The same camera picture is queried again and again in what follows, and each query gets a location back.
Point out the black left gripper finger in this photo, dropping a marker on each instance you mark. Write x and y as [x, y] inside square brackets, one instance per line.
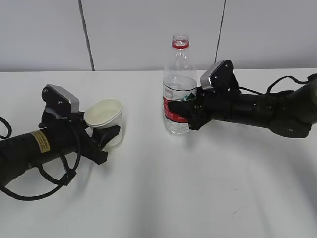
[107, 137]

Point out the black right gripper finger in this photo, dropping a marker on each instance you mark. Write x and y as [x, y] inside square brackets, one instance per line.
[183, 111]

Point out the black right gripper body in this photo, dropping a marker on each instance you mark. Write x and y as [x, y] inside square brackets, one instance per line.
[199, 114]

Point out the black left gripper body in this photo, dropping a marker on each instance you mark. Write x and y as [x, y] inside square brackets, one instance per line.
[68, 135]

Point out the white paper cup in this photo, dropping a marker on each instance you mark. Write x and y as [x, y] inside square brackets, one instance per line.
[105, 114]

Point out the clear water bottle red label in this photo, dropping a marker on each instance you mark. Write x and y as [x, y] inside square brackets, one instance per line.
[179, 82]

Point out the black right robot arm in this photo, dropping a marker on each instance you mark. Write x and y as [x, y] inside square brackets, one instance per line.
[287, 113]

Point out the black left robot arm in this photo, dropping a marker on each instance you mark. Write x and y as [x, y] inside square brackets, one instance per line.
[20, 153]

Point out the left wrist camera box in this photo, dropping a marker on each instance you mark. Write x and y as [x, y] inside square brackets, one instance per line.
[59, 101]

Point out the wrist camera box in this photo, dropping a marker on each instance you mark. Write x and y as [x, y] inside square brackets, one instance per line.
[218, 76]
[59, 101]

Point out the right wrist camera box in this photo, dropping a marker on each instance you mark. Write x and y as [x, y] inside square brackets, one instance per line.
[218, 76]

